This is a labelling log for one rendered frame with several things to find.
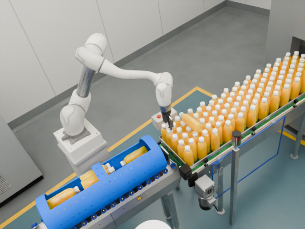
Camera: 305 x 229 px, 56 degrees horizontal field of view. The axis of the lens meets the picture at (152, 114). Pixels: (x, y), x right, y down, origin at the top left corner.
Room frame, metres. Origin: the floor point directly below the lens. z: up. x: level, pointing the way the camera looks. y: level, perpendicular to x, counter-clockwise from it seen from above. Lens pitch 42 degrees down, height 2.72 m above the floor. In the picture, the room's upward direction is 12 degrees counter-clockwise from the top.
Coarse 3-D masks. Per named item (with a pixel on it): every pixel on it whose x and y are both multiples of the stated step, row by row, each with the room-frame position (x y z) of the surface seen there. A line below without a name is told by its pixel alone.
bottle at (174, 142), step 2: (172, 138) 1.51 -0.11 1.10; (178, 138) 1.51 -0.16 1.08; (172, 140) 1.50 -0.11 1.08; (174, 140) 1.49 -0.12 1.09; (176, 140) 1.49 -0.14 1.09; (178, 140) 1.49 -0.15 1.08; (172, 142) 1.49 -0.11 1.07; (174, 142) 1.48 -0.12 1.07; (176, 142) 1.48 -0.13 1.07; (172, 144) 1.49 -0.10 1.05; (174, 144) 1.48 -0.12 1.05; (176, 144) 1.48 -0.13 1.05; (172, 146) 1.49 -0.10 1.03; (174, 146) 1.48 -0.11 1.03; (176, 146) 1.47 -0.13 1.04; (172, 148) 1.50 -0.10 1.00; (174, 148) 1.48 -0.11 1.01; (176, 148) 1.48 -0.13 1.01; (174, 150) 1.48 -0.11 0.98; (176, 150) 1.48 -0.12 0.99; (176, 152) 1.48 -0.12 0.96
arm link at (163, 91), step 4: (160, 84) 1.59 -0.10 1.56; (164, 84) 1.58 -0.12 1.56; (156, 88) 1.58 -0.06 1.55; (160, 88) 1.55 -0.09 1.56; (164, 88) 1.55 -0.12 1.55; (168, 88) 1.56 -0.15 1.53; (156, 92) 1.56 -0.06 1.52; (160, 92) 1.54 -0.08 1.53; (164, 92) 1.53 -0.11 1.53; (168, 92) 1.54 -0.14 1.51; (156, 96) 1.57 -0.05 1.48; (160, 96) 1.54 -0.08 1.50; (164, 96) 1.53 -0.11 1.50; (168, 96) 1.54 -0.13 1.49; (160, 100) 1.54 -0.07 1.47; (164, 100) 1.53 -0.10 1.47; (168, 100) 1.53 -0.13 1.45; (160, 104) 1.55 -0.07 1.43; (164, 104) 1.53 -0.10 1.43; (168, 104) 1.54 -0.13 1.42
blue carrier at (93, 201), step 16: (144, 144) 1.53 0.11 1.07; (112, 160) 1.42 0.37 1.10; (144, 160) 1.27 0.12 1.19; (160, 160) 1.29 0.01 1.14; (112, 176) 1.19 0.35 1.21; (128, 176) 1.19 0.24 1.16; (144, 176) 1.22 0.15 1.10; (80, 192) 1.11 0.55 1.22; (96, 192) 1.11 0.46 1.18; (112, 192) 1.12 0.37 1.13; (48, 208) 1.04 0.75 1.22; (64, 208) 1.04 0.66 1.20; (80, 208) 1.04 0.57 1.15; (96, 208) 1.06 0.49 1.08; (48, 224) 0.96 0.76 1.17; (64, 224) 0.98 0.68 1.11
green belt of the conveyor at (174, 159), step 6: (288, 102) 1.82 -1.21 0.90; (288, 108) 1.75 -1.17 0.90; (276, 114) 1.70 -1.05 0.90; (258, 120) 1.68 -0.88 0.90; (246, 126) 1.64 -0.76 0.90; (258, 126) 1.62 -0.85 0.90; (162, 144) 1.65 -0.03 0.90; (222, 144) 1.51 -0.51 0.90; (168, 150) 1.57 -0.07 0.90; (222, 150) 1.45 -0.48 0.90; (174, 156) 1.49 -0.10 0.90; (180, 162) 1.42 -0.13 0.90; (204, 162) 1.37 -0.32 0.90
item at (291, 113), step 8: (296, 104) 1.78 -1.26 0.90; (304, 104) 1.79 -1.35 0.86; (288, 112) 1.71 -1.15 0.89; (296, 112) 1.76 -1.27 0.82; (304, 112) 1.81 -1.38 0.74; (288, 120) 1.72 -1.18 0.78; (304, 120) 1.85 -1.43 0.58; (264, 128) 1.59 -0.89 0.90; (304, 128) 1.85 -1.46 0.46; (248, 136) 1.53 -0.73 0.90; (296, 136) 1.89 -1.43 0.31; (296, 144) 1.85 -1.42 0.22; (224, 152) 1.43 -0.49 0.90; (296, 152) 1.84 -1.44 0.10; (216, 160) 1.37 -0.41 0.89; (200, 168) 1.33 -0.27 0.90; (208, 168) 1.34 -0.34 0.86; (192, 176) 1.27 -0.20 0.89; (200, 176) 1.30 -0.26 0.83; (208, 176) 1.34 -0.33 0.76; (192, 184) 1.27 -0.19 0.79
